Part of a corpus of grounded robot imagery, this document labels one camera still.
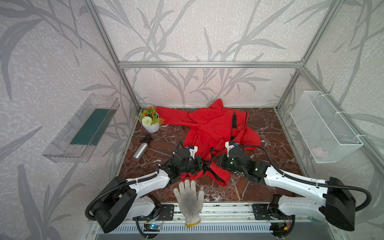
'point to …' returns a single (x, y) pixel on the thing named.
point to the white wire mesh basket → (328, 137)
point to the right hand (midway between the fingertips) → (210, 155)
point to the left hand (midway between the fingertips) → (212, 160)
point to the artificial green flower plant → (148, 117)
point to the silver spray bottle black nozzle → (140, 150)
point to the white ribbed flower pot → (154, 128)
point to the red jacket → (214, 130)
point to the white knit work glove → (190, 205)
